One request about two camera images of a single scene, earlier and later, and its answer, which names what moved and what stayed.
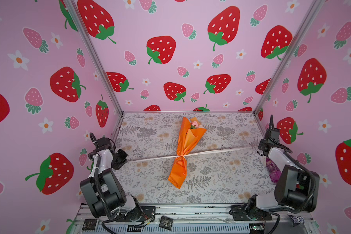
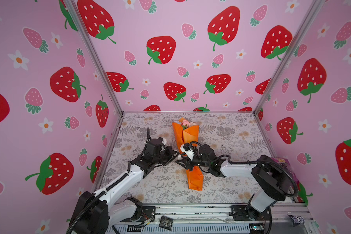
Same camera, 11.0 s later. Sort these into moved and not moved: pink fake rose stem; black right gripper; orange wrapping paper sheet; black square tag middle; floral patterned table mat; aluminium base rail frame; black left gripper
Moved: orange wrapping paper sheet; black right gripper; black left gripper; pink fake rose stem
Not moved: floral patterned table mat; aluminium base rail frame; black square tag middle
